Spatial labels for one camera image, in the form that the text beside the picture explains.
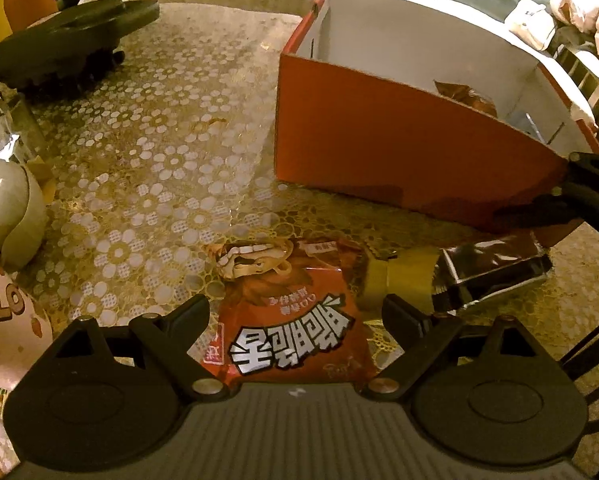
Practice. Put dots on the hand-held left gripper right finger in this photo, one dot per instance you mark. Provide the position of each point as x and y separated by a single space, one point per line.
397 312

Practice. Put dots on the white and green cup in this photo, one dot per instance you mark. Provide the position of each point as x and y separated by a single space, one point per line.
9 210

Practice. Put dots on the white cloth bag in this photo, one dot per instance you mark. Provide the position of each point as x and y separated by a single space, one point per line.
532 22

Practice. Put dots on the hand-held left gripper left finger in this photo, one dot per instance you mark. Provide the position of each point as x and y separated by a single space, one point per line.
197 310

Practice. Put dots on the yellow snack packet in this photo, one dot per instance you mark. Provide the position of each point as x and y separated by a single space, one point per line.
404 275

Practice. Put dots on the red cardboard box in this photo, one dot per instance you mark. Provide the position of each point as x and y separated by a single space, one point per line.
379 145

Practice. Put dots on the brown snack packet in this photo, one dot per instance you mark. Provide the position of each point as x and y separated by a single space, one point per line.
467 97

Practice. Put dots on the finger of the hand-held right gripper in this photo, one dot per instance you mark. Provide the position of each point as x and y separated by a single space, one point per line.
594 200

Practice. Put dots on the red snack packet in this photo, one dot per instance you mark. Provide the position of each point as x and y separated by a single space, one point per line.
289 320

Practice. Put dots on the floral lace tablecloth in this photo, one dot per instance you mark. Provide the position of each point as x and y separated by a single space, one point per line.
154 160

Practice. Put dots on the long dark foil snack packet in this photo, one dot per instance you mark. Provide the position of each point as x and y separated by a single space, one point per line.
494 265

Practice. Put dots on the glass jar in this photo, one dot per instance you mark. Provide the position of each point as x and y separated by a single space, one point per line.
4 125

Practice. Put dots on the pink clothes pile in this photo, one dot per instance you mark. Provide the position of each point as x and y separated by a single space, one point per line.
589 20

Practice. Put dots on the wooden chair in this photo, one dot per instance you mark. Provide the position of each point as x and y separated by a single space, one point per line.
587 75

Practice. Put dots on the black round appliance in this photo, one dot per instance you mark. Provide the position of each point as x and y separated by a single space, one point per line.
69 35

